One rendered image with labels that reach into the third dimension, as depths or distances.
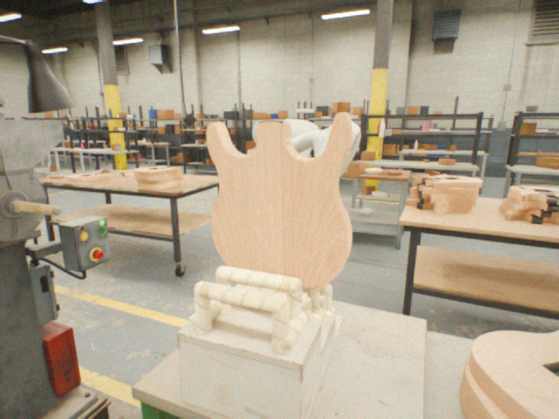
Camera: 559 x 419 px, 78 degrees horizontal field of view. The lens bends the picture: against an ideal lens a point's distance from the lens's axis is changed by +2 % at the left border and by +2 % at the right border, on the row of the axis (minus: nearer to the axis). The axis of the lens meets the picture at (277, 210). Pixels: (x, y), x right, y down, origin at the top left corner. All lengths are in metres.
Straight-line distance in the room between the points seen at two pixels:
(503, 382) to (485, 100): 11.11
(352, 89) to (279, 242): 11.28
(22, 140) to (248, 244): 0.67
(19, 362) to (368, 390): 1.41
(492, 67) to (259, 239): 11.26
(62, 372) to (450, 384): 1.59
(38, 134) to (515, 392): 1.27
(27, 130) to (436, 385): 1.24
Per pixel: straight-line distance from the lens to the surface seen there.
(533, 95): 11.95
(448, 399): 0.99
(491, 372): 0.88
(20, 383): 1.89
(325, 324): 0.93
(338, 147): 0.71
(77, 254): 1.63
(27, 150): 1.16
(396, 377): 0.96
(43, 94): 1.32
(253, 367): 0.72
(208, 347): 0.75
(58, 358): 1.92
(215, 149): 0.82
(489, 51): 11.91
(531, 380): 0.89
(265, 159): 0.77
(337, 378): 0.92
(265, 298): 0.65
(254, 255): 0.85
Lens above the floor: 1.52
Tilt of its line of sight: 14 degrees down
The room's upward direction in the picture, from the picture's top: straight up
